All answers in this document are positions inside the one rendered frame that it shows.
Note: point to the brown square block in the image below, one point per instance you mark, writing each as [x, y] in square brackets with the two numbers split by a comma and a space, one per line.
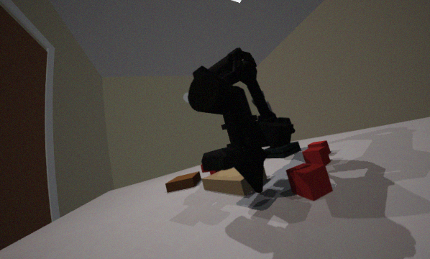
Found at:
[182, 182]

